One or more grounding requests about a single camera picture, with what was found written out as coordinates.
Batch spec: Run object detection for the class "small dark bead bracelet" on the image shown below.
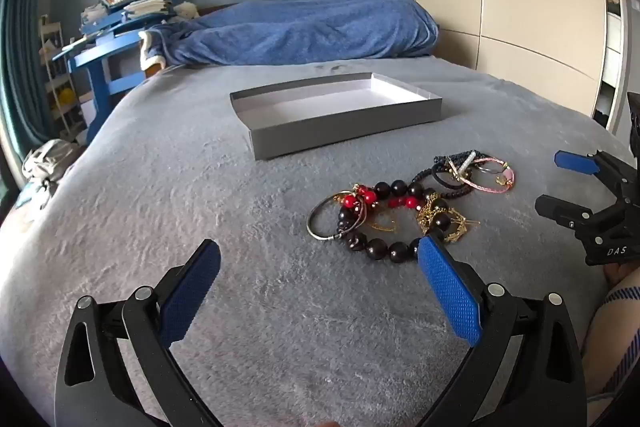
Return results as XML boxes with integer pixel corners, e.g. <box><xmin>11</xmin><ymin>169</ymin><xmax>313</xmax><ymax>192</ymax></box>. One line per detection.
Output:
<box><xmin>410</xmin><ymin>167</ymin><xmax>477</xmax><ymax>201</ymax></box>

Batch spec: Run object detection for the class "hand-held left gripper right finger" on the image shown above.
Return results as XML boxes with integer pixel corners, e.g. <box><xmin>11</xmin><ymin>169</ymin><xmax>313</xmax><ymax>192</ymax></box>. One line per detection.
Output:
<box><xmin>416</xmin><ymin>234</ymin><xmax>587</xmax><ymax>427</ymax></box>

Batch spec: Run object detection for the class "black hair tie gold charm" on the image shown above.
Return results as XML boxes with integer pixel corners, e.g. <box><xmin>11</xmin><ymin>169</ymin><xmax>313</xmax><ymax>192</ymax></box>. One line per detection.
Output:
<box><xmin>431</xmin><ymin>164</ymin><xmax>476</xmax><ymax>192</ymax></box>

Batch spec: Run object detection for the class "person's plaid trouser leg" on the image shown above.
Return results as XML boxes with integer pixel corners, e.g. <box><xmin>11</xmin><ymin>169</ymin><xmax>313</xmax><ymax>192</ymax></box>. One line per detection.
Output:
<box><xmin>582</xmin><ymin>284</ymin><xmax>640</xmax><ymax>405</ymax></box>

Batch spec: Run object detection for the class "grey cardboard box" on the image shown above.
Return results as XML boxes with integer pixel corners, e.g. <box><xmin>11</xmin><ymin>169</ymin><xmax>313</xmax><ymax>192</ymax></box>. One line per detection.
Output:
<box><xmin>230</xmin><ymin>72</ymin><xmax>444</xmax><ymax>162</ymax></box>

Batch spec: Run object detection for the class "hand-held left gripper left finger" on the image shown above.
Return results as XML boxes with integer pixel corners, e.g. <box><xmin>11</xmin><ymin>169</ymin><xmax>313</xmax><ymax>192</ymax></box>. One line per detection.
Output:
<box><xmin>54</xmin><ymin>238</ymin><xmax>223</xmax><ymax>427</ymax></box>

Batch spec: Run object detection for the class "person's right hand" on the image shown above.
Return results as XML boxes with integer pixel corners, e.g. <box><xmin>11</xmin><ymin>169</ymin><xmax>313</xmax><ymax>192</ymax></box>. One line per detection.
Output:
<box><xmin>603</xmin><ymin>263</ymin><xmax>628</xmax><ymax>290</ymax></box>

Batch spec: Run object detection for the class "blue desk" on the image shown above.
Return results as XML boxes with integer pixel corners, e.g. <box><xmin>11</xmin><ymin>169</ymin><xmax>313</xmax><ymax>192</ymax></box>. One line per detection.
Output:
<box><xmin>52</xmin><ymin>0</ymin><xmax>178</xmax><ymax>142</ymax></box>

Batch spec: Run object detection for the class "dark blue braided bracelet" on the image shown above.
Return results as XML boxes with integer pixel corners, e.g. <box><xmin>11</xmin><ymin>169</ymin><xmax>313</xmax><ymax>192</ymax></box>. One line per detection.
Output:
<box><xmin>432</xmin><ymin>151</ymin><xmax>496</xmax><ymax>171</ymax></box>

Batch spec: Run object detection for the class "large black bead bracelet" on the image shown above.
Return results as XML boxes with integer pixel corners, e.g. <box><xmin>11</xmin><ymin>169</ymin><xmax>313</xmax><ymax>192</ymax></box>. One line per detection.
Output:
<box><xmin>337</xmin><ymin>179</ymin><xmax>453</xmax><ymax>264</ymax></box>

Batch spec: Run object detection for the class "grey clothes pile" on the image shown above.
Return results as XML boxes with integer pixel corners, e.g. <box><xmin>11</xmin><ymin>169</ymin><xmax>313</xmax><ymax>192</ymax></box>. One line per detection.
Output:
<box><xmin>22</xmin><ymin>138</ymin><xmax>86</xmax><ymax>210</ymax></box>

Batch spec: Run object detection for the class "red bead bracelet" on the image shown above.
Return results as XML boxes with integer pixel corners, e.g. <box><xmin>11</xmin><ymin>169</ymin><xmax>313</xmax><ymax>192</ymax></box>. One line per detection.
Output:
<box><xmin>342</xmin><ymin>187</ymin><xmax>421</xmax><ymax>212</ymax></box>

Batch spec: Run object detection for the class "gold chain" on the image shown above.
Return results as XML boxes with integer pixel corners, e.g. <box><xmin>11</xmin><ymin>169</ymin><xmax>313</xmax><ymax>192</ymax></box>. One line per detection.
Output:
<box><xmin>414</xmin><ymin>193</ymin><xmax>482</xmax><ymax>244</ymax></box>

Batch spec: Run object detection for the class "blue blanket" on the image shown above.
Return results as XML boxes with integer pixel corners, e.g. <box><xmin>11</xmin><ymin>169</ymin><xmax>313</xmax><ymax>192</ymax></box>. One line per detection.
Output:
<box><xmin>142</xmin><ymin>0</ymin><xmax>440</xmax><ymax>68</ymax></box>

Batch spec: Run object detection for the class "silver bangle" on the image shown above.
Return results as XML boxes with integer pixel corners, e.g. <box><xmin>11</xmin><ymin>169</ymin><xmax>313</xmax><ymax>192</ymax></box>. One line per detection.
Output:
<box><xmin>306</xmin><ymin>194</ymin><xmax>362</xmax><ymax>243</ymax></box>

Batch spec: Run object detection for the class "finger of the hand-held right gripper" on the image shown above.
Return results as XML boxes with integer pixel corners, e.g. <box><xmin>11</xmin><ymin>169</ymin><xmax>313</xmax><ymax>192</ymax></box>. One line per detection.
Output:
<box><xmin>535</xmin><ymin>194</ymin><xmax>608</xmax><ymax>235</ymax></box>
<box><xmin>554</xmin><ymin>149</ymin><xmax>638</xmax><ymax>200</ymax></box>

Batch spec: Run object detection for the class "beige wardrobe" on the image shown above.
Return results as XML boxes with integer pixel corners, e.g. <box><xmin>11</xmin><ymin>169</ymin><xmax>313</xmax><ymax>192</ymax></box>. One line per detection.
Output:
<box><xmin>406</xmin><ymin>0</ymin><xmax>626</xmax><ymax>132</ymax></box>

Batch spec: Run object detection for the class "teal curtain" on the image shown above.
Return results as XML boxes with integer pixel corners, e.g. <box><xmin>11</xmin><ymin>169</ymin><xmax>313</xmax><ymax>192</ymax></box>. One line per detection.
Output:
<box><xmin>0</xmin><ymin>0</ymin><xmax>56</xmax><ymax>188</ymax></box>

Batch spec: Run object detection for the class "white shelf rack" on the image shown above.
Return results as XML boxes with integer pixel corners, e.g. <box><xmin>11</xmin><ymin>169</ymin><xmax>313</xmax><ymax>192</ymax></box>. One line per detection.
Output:
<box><xmin>39</xmin><ymin>14</ymin><xmax>83</xmax><ymax>142</ymax></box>

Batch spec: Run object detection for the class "pile of papers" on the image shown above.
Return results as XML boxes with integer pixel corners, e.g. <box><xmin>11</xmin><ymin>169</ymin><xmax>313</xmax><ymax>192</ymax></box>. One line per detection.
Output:
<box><xmin>80</xmin><ymin>0</ymin><xmax>177</xmax><ymax>24</ymax></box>

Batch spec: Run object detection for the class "white plush toy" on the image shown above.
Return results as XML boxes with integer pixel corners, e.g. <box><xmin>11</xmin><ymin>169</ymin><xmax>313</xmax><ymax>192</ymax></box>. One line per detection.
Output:
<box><xmin>172</xmin><ymin>1</ymin><xmax>201</xmax><ymax>20</ymax></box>

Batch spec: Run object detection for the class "pink cord bracelet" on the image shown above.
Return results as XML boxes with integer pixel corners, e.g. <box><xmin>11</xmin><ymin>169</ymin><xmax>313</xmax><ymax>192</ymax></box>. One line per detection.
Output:
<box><xmin>460</xmin><ymin>159</ymin><xmax>516</xmax><ymax>194</ymax></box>

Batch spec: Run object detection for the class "grey fleece bed cover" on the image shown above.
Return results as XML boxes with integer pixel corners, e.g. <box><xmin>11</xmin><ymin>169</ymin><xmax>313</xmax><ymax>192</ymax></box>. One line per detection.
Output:
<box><xmin>0</xmin><ymin>54</ymin><xmax>640</xmax><ymax>427</ymax></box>

